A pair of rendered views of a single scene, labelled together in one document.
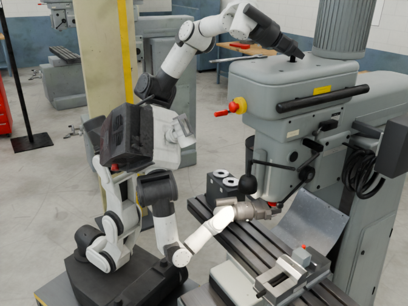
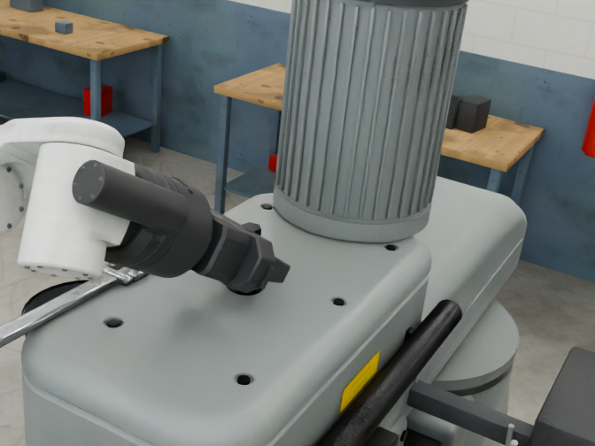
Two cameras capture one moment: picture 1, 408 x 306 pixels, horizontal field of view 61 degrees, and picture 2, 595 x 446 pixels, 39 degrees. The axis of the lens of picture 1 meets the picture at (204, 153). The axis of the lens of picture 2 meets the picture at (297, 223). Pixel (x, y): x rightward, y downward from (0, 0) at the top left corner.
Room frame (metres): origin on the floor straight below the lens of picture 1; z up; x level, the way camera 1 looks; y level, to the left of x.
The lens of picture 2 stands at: (0.60, 0.02, 2.33)
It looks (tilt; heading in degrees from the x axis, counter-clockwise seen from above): 25 degrees down; 330
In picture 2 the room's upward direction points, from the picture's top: 6 degrees clockwise
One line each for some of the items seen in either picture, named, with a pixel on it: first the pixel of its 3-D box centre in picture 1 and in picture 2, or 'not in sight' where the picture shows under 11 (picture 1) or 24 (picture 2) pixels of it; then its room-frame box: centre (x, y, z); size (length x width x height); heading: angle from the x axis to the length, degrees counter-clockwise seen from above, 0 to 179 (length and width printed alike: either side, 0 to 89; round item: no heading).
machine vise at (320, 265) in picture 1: (294, 271); not in sight; (1.09, -0.40, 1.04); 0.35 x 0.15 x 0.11; 126
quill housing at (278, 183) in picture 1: (279, 161); not in sight; (1.27, -0.32, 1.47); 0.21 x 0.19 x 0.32; 33
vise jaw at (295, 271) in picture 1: (291, 268); not in sight; (1.07, -0.38, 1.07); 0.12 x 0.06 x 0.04; 36
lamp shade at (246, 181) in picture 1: (248, 182); not in sight; (1.08, -0.16, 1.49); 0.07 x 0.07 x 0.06
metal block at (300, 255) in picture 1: (300, 258); not in sight; (1.11, -0.42, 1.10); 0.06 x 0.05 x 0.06; 36
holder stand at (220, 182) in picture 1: (224, 192); not in sight; (1.62, -0.12, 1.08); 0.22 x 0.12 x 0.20; 30
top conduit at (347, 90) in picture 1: (325, 97); (373, 399); (1.17, -0.42, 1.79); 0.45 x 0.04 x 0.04; 123
